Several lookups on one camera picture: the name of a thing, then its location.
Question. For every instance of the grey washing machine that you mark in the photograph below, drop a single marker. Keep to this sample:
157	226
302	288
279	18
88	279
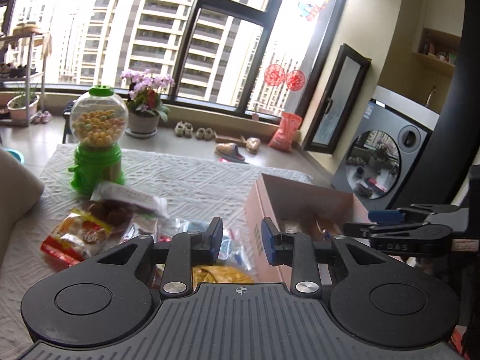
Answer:
386	147

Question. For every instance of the left red window decoration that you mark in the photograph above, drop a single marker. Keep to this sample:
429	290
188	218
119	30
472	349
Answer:
274	75

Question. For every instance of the beige covered chair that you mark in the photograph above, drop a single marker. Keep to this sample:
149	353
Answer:
20	191

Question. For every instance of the orange bag by window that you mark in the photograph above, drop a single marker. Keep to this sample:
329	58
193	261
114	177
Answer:
284	136

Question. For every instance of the yellow snack bag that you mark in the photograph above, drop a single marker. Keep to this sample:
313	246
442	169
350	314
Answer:
219	275

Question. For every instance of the black framed window door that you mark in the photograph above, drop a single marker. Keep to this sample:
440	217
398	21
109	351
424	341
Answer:
339	97

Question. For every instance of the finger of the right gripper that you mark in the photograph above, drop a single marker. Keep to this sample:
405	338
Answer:
386	217

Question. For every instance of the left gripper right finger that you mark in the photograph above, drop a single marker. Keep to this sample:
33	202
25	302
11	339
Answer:
299	252

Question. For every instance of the green gumball machine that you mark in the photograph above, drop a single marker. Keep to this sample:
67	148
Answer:
98	120

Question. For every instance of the blue white snack packet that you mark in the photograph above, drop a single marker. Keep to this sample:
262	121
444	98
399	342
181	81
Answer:
232	252

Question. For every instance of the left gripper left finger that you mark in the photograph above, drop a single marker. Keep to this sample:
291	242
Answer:
185	251

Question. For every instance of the white textured tablecloth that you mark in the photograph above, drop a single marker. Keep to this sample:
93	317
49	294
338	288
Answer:
195	188

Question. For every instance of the grey snack bar packet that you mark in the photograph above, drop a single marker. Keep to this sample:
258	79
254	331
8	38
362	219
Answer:
107	191

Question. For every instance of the red yellow candy bag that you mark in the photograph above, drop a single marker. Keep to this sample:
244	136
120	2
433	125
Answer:
78	237

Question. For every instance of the metal shelf rack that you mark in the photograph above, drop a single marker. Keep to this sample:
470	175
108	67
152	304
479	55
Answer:
30	47

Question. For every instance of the pink orchid flower pot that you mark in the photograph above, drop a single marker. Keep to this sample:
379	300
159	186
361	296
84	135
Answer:
146	109

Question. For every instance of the pink cardboard box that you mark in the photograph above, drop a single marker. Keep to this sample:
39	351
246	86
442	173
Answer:
311	209

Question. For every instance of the right red window decoration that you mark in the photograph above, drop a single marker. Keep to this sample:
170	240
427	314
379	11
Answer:
295	80

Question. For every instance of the red window decoration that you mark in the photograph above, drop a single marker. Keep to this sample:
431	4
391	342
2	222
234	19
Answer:
274	75
295	80

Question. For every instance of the brown slipper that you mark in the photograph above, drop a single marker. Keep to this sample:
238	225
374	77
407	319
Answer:
230	152

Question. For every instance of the clear bag brown snacks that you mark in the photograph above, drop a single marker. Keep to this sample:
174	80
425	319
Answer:
121	217

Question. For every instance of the black stool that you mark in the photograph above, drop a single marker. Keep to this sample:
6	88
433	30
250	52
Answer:
67	114

